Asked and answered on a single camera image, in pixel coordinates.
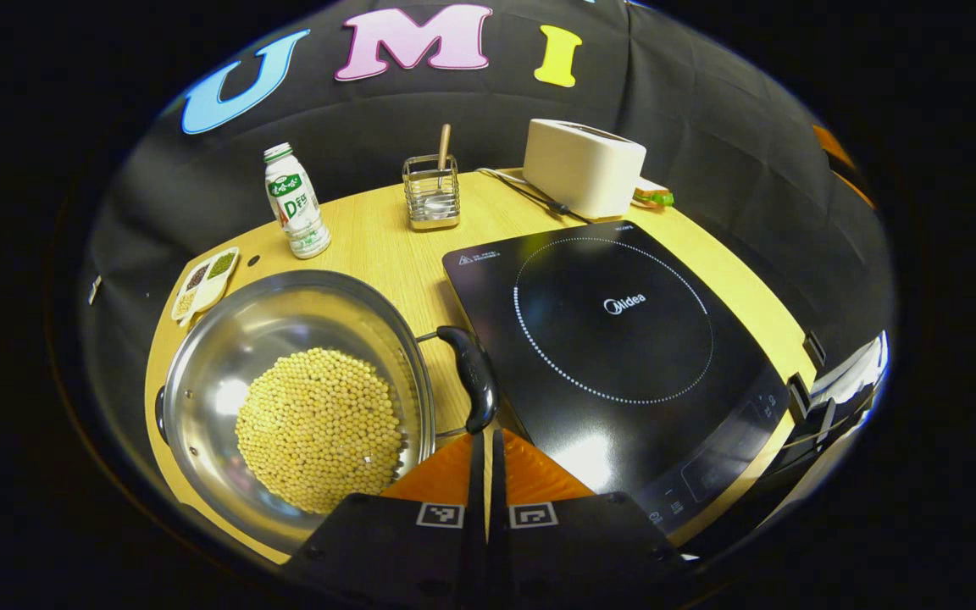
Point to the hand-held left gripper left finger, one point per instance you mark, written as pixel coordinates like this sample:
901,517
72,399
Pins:
476,525

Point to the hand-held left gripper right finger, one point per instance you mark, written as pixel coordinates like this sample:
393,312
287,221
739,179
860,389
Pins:
498,525

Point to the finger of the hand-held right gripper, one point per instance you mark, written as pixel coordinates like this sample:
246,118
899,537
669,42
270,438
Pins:
831,146

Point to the pile of yellow soybeans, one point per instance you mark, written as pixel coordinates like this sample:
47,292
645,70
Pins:
318,424

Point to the black induction cooktop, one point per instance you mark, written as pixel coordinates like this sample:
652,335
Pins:
615,356

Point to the stainless steel pot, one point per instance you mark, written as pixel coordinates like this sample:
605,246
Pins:
285,322

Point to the black backdrop cloth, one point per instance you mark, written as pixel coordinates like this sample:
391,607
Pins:
708,127

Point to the toy sandwich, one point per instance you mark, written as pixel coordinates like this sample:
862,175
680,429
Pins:
653,196

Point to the white toaster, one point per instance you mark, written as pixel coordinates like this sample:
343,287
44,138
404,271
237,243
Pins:
581,169

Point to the white green-label milk bottle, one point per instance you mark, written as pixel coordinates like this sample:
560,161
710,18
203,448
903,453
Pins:
297,212

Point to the white divided bean dish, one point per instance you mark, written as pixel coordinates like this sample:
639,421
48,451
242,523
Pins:
208,280

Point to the silver backdrop clip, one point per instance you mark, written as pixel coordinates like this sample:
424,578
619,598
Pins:
94,289

